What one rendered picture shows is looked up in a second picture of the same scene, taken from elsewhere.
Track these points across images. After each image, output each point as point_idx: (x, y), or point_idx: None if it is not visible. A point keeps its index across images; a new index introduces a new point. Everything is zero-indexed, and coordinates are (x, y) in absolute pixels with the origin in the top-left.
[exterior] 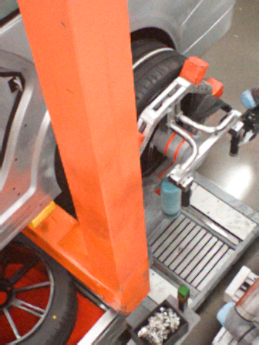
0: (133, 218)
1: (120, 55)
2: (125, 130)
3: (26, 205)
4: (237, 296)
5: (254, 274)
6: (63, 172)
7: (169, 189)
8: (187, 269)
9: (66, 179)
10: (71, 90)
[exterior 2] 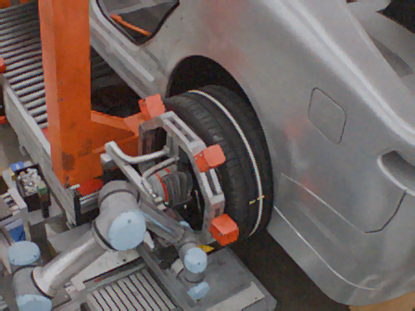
0: (50, 55)
1: None
2: None
3: (144, 81)
4: (6, 193)
5: (17, 213)
6: (265, 234)
7: None
8: (112, 292)
9: (256, 235)
10: None
